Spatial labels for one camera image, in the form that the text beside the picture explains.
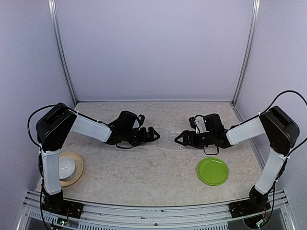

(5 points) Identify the green plate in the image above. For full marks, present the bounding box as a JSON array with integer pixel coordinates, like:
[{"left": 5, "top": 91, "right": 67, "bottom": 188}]
[{"left": 197, "top": 157, "right": 229, "bottom": 186}]

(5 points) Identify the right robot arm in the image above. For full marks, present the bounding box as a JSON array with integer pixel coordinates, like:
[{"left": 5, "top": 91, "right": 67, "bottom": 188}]
[{"left": 169, "top": 102, "right": 306, "bottom": 213}]

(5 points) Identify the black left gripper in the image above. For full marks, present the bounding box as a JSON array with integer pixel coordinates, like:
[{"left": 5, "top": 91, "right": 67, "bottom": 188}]
[{"left": 123, "top": 126, "right": 160, "bottom": 147}]

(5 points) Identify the beige plate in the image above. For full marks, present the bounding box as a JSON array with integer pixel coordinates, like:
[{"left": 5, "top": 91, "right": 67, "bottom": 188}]
[{"left": 59, "top": 152, "right": 84, "bottom": 187}]

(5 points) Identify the left aluminium frame post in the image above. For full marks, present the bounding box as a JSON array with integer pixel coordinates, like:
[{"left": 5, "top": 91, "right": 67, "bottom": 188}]
[{"left": 48, "top": 0, "right": 79, "bottom": 106}]

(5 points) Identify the right aluminium frame post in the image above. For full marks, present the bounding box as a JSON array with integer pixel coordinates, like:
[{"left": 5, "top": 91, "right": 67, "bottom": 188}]
[{"left": 232, "top": 0, "right": 260, "bottom": 107}]

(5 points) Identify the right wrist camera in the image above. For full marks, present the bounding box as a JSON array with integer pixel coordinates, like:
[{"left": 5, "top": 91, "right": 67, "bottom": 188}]
[{"left": 189, "top": 117, "right": 204, "bottom": 134}]

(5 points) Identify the white bowl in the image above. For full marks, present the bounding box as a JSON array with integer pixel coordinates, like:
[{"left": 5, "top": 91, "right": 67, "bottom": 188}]
[{"left": 59, "top": 157, "right": 76, "bottom": 181}]

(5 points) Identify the aluminium frame post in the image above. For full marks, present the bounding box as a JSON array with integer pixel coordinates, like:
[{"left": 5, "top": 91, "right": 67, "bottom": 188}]
[
  {"left": 232, "top": 0, "right": 260, "bottom": 107},
  {"left": 48, "top": 0, "right": 79, "bottom": 106}
]

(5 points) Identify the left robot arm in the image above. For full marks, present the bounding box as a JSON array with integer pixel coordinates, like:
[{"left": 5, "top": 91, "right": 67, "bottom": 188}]
[{"left": 27, "top": 103, "right": 160, "bottom": 213}]

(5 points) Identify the clear plastic pill organizer box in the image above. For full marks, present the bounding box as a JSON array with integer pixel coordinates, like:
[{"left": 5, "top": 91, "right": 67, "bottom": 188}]
[{"left": 167, "top": 129, "right": 185, "bottom": 151}]

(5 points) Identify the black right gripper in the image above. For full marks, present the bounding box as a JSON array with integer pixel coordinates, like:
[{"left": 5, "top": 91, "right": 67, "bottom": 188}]
[{"left": 175, "top": 130, "right": 215, "bottom": 149}]

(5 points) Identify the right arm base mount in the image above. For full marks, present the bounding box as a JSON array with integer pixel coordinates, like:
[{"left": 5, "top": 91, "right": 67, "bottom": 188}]
[{"left": 229, "top": 186, "right": 271, "bottom": 218}]

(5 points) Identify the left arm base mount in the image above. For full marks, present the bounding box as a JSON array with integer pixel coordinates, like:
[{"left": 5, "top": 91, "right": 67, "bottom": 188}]
[{"left": 42, "top": 188, "right": 83, "bottom": 219}]

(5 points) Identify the front aluminium rail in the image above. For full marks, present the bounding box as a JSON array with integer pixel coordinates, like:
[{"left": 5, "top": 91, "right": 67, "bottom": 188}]
[{"left": 13, "top": 190, "right": 299, "bottom": 230}]

